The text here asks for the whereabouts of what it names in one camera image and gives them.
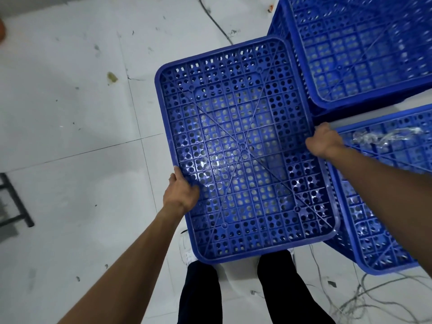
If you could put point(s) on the person's left forearm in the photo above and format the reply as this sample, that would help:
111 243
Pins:
128 266

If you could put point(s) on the person's left leg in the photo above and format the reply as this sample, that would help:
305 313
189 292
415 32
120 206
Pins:
199 293

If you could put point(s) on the person's left hand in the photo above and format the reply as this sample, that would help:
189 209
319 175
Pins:
179 197

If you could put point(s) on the black metal frame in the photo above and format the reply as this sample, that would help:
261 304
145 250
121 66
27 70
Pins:
17 202

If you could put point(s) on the person's right fingers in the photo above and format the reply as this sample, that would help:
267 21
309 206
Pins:
310 144

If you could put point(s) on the white right shoe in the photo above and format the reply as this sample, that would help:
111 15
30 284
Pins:
291 254

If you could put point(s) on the person's leg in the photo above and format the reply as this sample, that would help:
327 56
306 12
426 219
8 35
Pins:
199 293
287 290

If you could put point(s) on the person's right leg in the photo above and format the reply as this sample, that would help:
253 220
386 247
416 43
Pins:
287 290

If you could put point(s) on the blue perforated plastic crate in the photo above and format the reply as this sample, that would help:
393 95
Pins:
243 145
354 47
374 229

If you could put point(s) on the white shoe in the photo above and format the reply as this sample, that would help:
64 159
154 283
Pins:
187 253
291 254

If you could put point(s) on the person's right hand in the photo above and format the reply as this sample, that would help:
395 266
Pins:
325 140

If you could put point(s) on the person's left thumb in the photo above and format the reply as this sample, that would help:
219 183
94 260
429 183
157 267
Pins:
193 192

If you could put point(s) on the white left shoe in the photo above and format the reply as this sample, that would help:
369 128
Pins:
187 253

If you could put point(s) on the person's right forearm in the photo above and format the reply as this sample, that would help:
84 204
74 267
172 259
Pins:
388 202

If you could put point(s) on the clear plastic wrap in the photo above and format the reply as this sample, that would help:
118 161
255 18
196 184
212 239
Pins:
378 136

